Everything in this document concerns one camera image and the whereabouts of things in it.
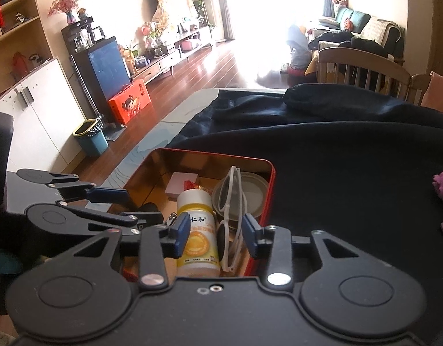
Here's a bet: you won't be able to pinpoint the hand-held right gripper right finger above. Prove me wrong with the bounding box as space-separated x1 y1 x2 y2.
242 213 379 291

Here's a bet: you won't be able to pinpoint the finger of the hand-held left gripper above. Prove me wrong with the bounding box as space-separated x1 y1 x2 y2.
48 174 130 204
68 210 165 232

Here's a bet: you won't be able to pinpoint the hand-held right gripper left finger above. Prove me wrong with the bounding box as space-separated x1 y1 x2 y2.
72 213 192 289

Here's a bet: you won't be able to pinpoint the white yellow-label pill bottle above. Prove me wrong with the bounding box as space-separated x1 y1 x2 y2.
176 187 222 278

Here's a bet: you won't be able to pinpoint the white sunglasses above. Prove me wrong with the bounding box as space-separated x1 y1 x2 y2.
211 166 249 273

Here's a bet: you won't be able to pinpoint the gold jar lid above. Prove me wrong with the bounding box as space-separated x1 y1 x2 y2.
211 172 270 232

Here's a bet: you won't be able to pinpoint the red tin box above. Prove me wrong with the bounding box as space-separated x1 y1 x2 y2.
122 147 276 278

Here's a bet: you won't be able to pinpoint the blue trash bin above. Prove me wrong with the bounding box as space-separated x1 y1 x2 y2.
72 118 109 158

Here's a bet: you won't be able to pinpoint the orange gift box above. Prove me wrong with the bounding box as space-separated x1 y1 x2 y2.
108 79 151 125

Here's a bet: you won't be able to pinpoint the white cabinet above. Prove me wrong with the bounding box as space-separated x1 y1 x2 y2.
0 57 86 189

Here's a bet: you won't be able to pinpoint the dark navy cloth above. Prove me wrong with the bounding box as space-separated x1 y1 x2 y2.
164 83 443 346

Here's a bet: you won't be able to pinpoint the black cabinet with blue screen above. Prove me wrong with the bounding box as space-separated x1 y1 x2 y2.
69 35 132 124

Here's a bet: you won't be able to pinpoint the long wooden tv stand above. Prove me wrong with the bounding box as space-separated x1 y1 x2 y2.
134 25 214 84

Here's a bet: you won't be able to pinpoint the black coffee machine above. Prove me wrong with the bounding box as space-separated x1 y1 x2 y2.
61 21 106 53

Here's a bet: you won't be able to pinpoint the pink flower vase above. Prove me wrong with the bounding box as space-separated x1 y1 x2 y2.
47 0 80 24

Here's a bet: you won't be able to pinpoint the wooden chair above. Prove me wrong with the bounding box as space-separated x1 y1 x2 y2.
316 47 412 99
408 74 433 107

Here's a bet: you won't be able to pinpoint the white standing air conditioner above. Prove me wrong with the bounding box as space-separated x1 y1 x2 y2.
197 0 226 41

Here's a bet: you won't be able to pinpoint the black clothes pile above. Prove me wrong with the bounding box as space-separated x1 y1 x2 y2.
307 30 389 59

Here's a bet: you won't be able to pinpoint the pink cloth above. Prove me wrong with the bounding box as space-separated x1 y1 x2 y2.
421 72 443 120

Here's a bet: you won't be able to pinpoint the green sofa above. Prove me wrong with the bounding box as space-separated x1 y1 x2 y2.
318 7 406 63

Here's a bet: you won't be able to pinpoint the wooden wall shelf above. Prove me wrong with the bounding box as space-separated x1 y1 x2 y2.
0 0 46 109

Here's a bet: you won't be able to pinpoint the wall television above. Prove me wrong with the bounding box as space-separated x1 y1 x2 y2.
141 0 161 23

